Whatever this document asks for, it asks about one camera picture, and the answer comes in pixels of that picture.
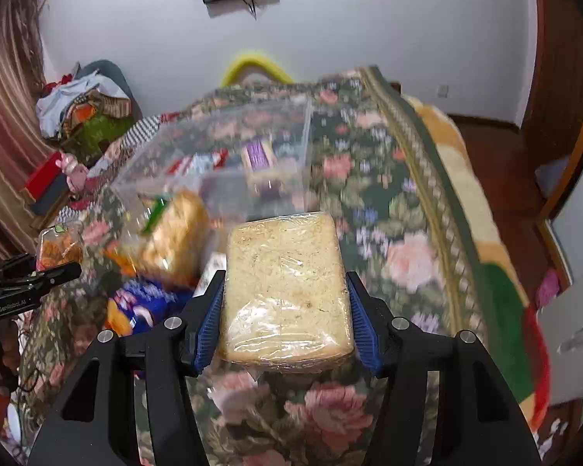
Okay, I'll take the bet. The wrapped cracker packet green label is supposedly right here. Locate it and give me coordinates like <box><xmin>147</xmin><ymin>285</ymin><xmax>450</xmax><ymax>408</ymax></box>
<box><xmin>117</xmin><ymin>189</ymin><xmax>215</xmax><ymax>287</ymax></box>

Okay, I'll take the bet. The blue snack bag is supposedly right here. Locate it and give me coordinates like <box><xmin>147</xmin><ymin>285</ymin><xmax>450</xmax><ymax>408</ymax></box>
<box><xmin>108</xmin><ymin>279</ymin><xmax>195</xmax><ymax>338</ymax></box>

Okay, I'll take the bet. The purple snack packet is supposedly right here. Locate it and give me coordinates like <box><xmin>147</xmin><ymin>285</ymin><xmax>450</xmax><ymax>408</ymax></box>
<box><xmin>241</xmin><ymin>138</ymin><xmax>278</xmax><ymax>173</ymax></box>

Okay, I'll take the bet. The red box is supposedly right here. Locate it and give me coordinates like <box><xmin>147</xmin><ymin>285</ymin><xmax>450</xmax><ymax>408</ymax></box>
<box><xmin>23</xmin><ymin>151</ymin><xmax>71</xmax><ymax>205</ymax></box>

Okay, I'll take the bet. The pink plush toy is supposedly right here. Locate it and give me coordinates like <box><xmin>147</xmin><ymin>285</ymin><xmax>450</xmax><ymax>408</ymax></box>
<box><xmin>61</xmin><ymin>153</ymin><xmax>91</xmax><ymax>195</ymax></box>

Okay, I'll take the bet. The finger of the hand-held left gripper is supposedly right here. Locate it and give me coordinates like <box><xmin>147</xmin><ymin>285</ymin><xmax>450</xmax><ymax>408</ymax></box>
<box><xmin>22</xmin><ymin>262</ymin><xmax>82</xmax><ymax>288</ymax></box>

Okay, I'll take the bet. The pile of clothes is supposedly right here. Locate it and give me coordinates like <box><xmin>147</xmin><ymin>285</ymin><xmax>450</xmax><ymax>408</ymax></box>
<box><xmin>35</xmin><ymin>59</ymin><xmax>144</xmax><ymax>156</ymax></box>

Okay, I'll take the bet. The yellow curved headboard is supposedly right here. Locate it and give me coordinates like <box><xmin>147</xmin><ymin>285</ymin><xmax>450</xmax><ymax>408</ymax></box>
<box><xmin>221</xmin><ymin>50</ymin><xmax>296</xmax><ymax>87</ymax></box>

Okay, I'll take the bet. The orange snack packet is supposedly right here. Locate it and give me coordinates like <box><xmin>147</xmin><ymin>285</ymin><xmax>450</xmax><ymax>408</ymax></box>
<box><xmin>36</xmin><ymin>223</ymin><xmax>84</xmax><ymax>270</ymax></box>

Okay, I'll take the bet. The clear plastic storage box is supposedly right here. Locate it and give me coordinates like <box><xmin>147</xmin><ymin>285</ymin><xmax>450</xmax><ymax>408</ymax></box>
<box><xmin>111</xmin><ymin>96</ymin><xmax>314</xmax><ymax>234</ymax></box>

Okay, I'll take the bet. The beige cracker block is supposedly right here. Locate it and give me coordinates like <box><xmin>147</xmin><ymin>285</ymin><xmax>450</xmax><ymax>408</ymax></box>
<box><xmin>216</xmin><ymin>212</ymin><xmax>356</xmax><ymax>374</ymax></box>

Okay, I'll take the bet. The floral printed blanket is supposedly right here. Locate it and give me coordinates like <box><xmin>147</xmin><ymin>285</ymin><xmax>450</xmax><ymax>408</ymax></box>
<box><xmin>17</xmin><ymin>67</ymin><xmax>491</xmax><ymax>466</ymax></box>

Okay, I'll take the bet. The wooden door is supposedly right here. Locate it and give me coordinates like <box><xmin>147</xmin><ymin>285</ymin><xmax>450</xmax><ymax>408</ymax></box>
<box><xmin>517</xmin><ymin>0</ymin><xmax>583</xmax><ymax>219</ymax></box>

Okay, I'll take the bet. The red and white snack packet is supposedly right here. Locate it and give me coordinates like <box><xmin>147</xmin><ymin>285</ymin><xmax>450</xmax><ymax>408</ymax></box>
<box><xmin>168</xmin><ymin>151</ymin><xmax>229</xmax><ymax>176</ymax></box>

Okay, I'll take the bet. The white cabinet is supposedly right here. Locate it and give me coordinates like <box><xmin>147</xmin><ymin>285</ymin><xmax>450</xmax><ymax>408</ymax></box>
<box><xmin>534</xmin><ymin>194</ymin><xmax>583</xmax><ymax>462</ymax></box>

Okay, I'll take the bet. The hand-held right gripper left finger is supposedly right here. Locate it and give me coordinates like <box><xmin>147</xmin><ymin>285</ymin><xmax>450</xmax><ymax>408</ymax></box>
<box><xmin>28</xmin><ymin>269</ymin><xmax>227</xmax><ymax>466</ymax></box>

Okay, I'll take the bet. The striped curtain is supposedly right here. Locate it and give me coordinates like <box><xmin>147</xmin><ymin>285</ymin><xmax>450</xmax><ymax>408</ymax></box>
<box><xmin>0</xmin><ymin>0</ymin><xmax>71</xmax><ymax>263</ymax></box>

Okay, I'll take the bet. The plush striped blanket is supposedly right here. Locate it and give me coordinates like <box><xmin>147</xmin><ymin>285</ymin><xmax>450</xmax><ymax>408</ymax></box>
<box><xmin>408</xmin><ymin>94</ymin><xmax>552</xmax><ymax>428</ymax></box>

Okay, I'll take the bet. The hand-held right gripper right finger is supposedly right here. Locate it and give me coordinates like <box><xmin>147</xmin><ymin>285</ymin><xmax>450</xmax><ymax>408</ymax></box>
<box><xmin>346</xmin><ymin>271</ymin><xmax>545</xmax><ymax>466</ymax></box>

